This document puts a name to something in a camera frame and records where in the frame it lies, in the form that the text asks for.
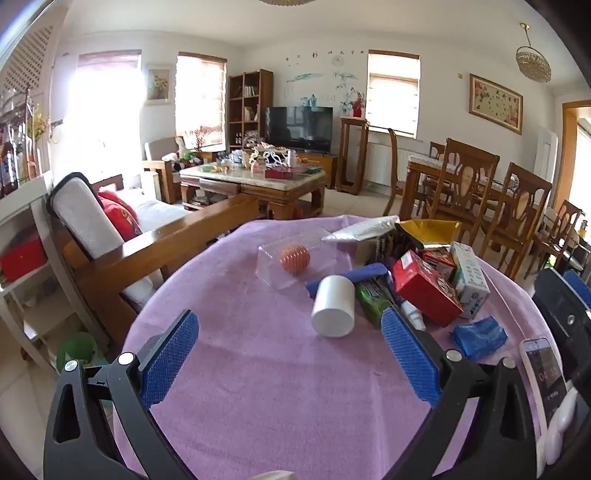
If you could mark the large framed floral picture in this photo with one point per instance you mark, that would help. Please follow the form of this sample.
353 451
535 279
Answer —
496 104

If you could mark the white plastic bottle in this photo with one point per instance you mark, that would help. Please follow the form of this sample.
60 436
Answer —
292 158

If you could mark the white cylinder cup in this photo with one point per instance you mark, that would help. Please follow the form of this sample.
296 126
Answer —
332 300

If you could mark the yellow snack packet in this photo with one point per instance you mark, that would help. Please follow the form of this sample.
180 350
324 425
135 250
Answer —
429 230

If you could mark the green tray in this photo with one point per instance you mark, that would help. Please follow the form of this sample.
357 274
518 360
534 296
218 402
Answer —
313 170

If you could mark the red cushion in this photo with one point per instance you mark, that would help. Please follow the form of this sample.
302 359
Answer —
120 214

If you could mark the white wall radiator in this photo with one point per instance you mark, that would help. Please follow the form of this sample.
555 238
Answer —
381 161

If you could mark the wooden bookshelf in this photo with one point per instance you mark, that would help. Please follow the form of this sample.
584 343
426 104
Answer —
265 92

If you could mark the flat screen television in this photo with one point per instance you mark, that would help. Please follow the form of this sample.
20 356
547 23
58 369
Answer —
298 129

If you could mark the blue tube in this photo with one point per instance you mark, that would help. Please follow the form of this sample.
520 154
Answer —
364 273

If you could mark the tall wooden plant stand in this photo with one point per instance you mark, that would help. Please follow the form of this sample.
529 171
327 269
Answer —
344 152

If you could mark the wooden door frame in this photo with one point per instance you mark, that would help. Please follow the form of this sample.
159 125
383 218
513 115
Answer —
567 147

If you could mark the wooden coffee table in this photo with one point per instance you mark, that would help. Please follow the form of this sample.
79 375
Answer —
258 184

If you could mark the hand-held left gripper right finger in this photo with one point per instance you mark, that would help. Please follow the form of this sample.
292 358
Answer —
411 355

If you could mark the clear plastic box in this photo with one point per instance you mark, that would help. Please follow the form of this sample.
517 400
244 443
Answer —
272 265

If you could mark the red potted plant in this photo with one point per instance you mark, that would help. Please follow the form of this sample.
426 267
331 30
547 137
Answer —
357 107

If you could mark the smartphone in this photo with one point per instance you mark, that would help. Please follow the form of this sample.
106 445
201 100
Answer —
545 374

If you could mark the red cardboard box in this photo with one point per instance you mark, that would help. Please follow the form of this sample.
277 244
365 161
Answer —
425 290

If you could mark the red patterned packet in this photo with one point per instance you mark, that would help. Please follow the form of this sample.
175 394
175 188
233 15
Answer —
438 261

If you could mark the wooden dining table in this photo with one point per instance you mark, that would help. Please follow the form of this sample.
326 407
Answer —
415 175

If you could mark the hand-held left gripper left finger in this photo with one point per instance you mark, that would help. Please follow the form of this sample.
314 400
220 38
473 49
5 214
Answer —
168 360

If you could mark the silver foil bag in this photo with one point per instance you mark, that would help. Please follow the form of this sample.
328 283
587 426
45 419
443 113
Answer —
364 228

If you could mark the red storage box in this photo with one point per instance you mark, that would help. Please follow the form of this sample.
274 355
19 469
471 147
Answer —
23 258

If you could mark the wooden sofa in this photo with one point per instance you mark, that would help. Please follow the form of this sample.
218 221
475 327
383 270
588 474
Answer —
138 249

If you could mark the green packet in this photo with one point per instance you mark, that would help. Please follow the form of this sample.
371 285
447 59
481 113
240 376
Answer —
371 300

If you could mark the white standing air conditioner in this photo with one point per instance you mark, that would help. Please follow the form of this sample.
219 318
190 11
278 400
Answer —
545 157

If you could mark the yellow artificial flowers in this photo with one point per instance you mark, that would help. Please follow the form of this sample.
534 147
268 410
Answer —
38 122

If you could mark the wooden television stand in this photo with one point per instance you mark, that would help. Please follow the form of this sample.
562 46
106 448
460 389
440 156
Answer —
323 168

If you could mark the wooden armchair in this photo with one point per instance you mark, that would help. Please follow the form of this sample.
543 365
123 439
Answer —
159 152

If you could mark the red tray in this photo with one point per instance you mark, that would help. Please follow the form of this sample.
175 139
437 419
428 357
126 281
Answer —
279 173

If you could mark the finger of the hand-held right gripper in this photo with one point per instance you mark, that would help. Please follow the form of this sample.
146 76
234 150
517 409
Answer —
579 282
561 323

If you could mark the orange ridged ball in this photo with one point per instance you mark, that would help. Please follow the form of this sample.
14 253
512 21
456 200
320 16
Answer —
294 261

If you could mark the crystal chandelier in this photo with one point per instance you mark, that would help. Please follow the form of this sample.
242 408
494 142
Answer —
533 62

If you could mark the dark striped packet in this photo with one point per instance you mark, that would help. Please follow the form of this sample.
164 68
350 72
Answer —
392 249

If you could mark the small framed flower picture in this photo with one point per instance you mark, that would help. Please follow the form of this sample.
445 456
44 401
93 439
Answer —
158 85

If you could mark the white drink carton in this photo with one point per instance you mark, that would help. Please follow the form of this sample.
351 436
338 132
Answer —
473 281

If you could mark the blue crumpled wrapper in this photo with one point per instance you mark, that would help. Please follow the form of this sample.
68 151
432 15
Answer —
480 337

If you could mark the green plastic toy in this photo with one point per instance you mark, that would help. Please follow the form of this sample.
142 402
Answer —
81 348

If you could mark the window with blind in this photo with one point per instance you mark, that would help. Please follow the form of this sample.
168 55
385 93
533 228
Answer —
108 101
392 92
201 97

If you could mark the white shelf unit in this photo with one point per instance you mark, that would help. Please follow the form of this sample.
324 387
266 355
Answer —
27 217

